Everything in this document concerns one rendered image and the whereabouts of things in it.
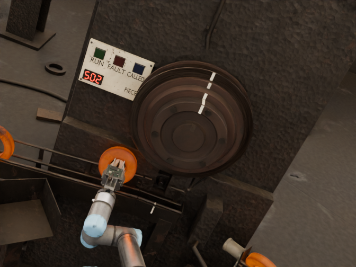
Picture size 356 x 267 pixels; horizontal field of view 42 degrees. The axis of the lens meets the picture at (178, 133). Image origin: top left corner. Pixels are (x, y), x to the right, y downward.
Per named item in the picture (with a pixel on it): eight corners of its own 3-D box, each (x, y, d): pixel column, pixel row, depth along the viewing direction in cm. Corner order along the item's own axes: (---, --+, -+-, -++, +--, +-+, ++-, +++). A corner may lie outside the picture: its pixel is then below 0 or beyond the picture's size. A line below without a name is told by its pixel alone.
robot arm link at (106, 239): (107, 252, 175) (114, 237, 167) (78, 248, 172) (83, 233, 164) (109, 233, 180) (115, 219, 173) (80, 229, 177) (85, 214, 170)
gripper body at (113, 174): (126, 169, 177) (118, 193, 169) (122, 182, 183) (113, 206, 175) (108, 162, 177) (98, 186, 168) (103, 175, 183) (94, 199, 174)
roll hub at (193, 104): (142, 147, 178) (167, 85, 165) (210, 172, 181) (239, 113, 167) (139, 154, 173) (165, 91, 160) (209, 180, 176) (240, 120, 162)
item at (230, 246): (228, 246, 202) (232, 235, 200) (245, 258, 198) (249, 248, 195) (220, 251, 198) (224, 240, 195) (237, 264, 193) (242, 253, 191)
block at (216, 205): (187, 229, 213) (206, 190, 201) (203, 235, 214) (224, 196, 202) (185, 245, 204) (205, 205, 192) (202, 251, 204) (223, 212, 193)
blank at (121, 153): (96, 148, 188) (95, 151, 185) (134, 143, 189) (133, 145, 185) (102, 184, 193) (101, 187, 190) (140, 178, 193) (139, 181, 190)
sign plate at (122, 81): (79, 78, 187) (91, 37, 179) (140, 101, 190) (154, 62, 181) (78, 80, 185) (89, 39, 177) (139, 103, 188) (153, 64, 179)
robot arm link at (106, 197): (109, 215, 172) (88, 208, 171) (113, 206, 175) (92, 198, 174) (114, 204, 167) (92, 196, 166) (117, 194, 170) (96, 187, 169)
